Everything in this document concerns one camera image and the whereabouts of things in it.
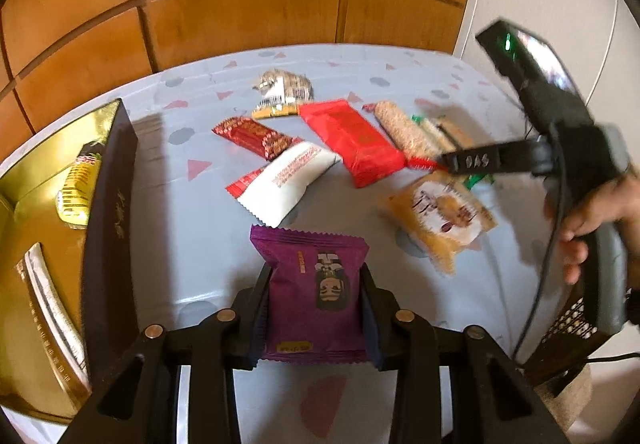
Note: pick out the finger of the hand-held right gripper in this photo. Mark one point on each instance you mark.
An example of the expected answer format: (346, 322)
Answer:
(480, 158)

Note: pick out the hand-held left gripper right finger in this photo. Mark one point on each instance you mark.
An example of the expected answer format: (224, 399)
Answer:
(372, 324)

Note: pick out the red-ended sesame stick packet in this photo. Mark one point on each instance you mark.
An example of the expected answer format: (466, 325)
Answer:
(400, 131)

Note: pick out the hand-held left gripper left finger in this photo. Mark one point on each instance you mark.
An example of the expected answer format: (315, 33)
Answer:
(260, 319)

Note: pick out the woven brown chair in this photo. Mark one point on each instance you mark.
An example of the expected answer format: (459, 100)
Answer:
(565, 339)

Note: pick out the orange cookie packet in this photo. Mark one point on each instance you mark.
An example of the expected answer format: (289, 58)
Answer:
(440, 219)

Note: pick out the yellow black snack packet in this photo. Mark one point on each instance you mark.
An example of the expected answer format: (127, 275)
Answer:
(80, 184)

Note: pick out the patterned pale tablecloth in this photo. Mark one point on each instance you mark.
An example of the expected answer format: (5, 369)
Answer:
(200, 234)

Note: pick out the clear nut snack packet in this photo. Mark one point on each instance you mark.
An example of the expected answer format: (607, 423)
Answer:
(282, 88)

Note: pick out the long clear snack packet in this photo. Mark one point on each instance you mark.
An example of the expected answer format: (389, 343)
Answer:
(50, 309)

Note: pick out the green-ended sesame stick packet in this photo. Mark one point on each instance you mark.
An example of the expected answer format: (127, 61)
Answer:
(432, 133)

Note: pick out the red brown snack bar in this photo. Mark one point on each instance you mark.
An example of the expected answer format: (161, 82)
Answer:
(252, 136)

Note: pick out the purple snack packet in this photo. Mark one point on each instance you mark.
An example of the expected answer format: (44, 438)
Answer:
(310, 284)

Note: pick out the gold tin box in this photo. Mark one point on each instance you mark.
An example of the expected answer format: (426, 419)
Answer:
(107, 234)

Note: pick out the person's right hand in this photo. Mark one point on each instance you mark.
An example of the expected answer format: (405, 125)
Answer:
(605, 204)

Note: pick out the white red snack packet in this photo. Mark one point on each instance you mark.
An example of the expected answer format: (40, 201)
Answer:
(285, 181)

